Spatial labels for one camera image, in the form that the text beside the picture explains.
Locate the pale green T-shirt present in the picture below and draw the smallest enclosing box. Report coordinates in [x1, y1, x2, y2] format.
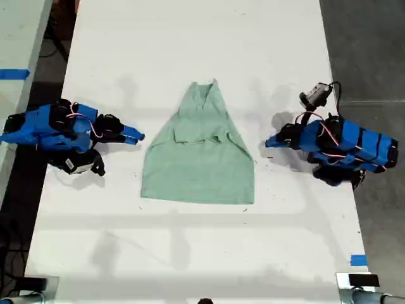
[140, 79, 256, 206]

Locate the long blue tape strip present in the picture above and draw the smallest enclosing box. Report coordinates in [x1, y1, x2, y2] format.
[0, 68, 31, 80]

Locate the white side table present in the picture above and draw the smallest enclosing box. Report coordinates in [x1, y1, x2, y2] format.
[0, 0, 54, 198]

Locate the short blue tape strip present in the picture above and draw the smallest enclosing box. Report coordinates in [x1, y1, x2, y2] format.
[350, 253, 369, 267]

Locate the small black box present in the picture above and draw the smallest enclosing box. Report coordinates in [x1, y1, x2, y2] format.
[15, 277, 49, 293]
[348, 274, 380, 288]

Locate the red white arm wire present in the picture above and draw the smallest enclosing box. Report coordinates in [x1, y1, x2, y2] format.
[294, 110, 362, 165]
[67, 101, 104, 139]

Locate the black camera stalk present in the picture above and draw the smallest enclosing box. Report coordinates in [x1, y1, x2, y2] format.
[90, 148, 106, 177]
[301, 104, 318, 128]

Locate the grey gripper camera box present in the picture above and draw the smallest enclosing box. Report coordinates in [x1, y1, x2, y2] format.
[299, 82, 333, 109]
[61, 152, 95, 176]

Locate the black camera cable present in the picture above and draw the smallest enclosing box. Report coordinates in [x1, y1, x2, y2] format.
[328, 81, 343, 118]

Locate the black looped floor cable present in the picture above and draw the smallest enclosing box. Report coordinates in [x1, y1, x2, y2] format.
[38, 17, 70, 61]

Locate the silver metal bracket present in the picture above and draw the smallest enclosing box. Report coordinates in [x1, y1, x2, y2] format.
[0, 275, 61, 304]
[335, 272, 405, 304]

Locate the black floor cable bundle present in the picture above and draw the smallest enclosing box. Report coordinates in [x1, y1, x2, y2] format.
[0, 218, 30, 296]

